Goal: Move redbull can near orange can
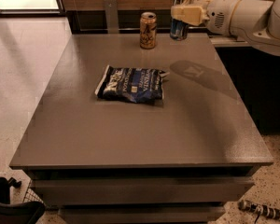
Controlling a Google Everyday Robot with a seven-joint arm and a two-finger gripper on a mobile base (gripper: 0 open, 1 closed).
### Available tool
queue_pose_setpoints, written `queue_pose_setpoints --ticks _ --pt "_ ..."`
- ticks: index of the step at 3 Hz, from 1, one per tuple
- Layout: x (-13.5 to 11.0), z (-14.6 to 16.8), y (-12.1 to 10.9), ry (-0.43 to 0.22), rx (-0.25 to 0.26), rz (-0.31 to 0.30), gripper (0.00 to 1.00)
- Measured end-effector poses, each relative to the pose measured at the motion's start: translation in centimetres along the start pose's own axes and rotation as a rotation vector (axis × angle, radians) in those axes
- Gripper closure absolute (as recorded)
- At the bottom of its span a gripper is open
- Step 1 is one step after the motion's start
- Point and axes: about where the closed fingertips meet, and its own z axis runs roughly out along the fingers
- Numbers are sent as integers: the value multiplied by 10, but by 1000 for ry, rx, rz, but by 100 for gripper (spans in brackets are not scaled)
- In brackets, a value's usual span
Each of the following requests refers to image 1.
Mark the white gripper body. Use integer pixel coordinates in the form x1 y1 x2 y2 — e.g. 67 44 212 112
206 0 241 35

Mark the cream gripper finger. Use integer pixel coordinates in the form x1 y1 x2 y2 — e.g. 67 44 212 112
171 0 212 26

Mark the silver blue redbull can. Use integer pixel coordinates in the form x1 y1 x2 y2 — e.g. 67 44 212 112
170 0 194 41

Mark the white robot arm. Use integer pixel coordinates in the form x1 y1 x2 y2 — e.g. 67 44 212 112
171 0 280 56

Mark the orange drink can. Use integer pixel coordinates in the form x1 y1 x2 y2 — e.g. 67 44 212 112
140 12 157 49

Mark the blue chip bag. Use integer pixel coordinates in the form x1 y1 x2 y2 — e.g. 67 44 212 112
95 65 169 104

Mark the grey drawer cabinet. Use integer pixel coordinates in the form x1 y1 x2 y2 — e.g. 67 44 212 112
10 34 273 211

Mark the upper grey drawer front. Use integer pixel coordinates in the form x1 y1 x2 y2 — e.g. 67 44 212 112
33 177 254 206

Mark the grey drawer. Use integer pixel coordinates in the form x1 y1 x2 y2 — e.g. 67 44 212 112
33 177 254 206
59 206 225 224

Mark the striped black white tool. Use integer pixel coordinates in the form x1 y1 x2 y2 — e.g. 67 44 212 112
238 200 280 221

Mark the lower grey drawer front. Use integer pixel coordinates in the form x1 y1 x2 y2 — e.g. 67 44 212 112
59 206 225 224

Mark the black chair part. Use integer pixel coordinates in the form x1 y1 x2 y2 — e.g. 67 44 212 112
0 176 45 224

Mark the left metal wall bracket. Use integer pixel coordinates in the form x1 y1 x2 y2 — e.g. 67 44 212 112
104 0 119 34

